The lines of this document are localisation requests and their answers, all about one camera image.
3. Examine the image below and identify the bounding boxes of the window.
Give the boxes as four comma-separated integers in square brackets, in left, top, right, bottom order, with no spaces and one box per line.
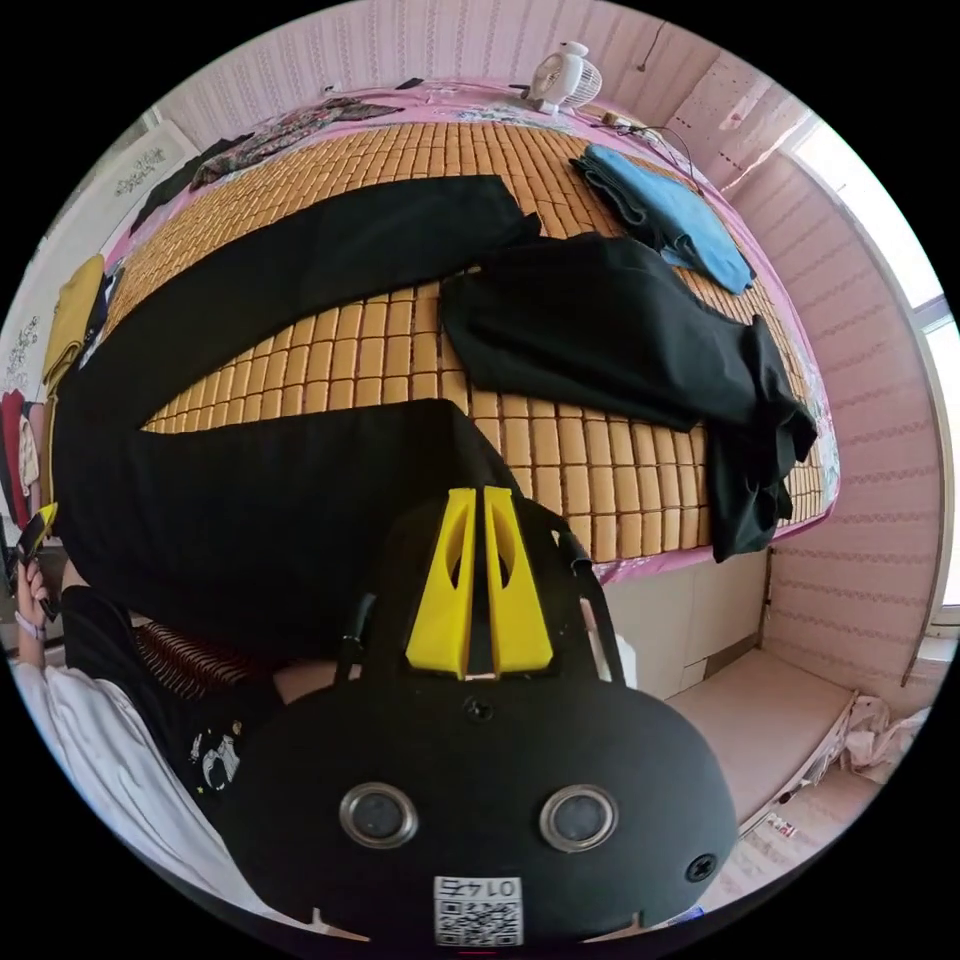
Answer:
[778,110,960,633]

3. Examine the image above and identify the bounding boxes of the bed with woven mat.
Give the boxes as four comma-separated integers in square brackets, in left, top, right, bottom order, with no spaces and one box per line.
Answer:
[41,77,847,588]

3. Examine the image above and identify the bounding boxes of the person's left hand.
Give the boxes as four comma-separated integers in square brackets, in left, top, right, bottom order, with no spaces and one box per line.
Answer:
[13,558,65,639]

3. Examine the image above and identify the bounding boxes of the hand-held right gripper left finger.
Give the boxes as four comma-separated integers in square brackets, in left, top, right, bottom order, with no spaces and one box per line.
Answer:
[405,488,476,681]

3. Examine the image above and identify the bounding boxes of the black pants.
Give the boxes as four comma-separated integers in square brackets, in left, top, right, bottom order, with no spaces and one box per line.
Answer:
[50,174,544,673]

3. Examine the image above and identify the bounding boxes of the folded black garment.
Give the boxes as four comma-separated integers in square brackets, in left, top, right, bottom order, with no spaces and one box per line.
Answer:
[438,232,820,565]

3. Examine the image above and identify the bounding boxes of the white table fan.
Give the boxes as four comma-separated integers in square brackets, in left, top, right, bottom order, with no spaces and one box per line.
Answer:
[530,41,603,116]

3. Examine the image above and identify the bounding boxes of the pile of clothes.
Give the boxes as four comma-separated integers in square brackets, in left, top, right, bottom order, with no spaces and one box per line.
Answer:
[0,253,129,530]

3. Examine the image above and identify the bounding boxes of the dark floral garment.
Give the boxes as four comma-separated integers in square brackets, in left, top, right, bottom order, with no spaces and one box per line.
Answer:
[189,95,406,190]

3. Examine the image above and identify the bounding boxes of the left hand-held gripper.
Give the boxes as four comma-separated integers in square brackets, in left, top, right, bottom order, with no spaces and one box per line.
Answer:
[2,500,61,624]

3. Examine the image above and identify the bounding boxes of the person's body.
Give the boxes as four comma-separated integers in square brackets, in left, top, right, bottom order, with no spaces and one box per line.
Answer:
[29,581,361,943]

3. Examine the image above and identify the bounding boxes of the folded blue garment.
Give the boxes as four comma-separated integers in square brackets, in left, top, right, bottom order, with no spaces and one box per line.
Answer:
[568,142,759,295]

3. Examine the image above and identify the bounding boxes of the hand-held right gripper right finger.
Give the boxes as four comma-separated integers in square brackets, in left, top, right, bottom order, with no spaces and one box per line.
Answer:
[483,486,557,679]

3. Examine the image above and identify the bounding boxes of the thin black garment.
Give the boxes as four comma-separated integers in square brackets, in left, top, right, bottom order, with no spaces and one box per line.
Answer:
[129,133,256,238]

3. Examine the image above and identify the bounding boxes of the person's left forearm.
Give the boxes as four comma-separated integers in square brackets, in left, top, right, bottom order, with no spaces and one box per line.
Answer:
[5,618,58,688]

